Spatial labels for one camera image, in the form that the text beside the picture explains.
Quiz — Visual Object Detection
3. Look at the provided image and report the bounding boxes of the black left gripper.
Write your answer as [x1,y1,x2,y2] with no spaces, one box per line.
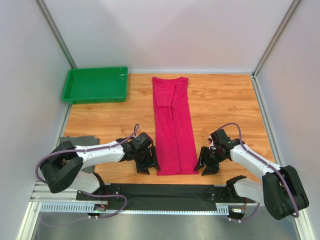
[134,145,161,175]

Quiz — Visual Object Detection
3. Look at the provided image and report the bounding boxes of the left aluminium corner post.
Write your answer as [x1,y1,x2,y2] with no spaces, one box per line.
[35,0,77,69]

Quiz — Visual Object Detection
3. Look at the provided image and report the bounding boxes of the green plastic tray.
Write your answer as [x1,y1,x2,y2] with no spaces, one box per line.
[62,66,128,105]

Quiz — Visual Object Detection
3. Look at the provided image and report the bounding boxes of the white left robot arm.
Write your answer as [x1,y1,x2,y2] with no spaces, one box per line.
[35,132,161,201]

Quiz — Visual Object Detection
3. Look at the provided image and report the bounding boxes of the magenta t shirt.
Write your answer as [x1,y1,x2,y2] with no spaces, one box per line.
[152,77,199,176]

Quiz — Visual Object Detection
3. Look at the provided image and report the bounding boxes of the right aluminium corner post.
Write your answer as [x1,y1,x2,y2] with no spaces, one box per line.
[251,0,303,79]

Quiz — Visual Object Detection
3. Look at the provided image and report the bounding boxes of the folded grey t shirt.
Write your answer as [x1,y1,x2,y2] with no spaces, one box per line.
[57,135,101,173]

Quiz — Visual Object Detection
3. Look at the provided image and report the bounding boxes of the aluminium front frame rail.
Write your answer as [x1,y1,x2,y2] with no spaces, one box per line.
[17,181,316,240]

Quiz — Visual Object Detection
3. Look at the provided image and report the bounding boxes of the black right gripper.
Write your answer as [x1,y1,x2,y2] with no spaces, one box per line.
[193,146,226,177]

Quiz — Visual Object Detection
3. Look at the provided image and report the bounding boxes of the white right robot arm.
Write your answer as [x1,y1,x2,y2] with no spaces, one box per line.
[194,128,310,220]

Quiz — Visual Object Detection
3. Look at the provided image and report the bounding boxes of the aluminium corner post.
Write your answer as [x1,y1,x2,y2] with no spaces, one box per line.
[35,0,77,69]
[251,0,303,79]

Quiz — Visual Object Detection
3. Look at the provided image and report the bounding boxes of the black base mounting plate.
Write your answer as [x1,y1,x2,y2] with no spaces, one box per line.
[92,183,254,204]

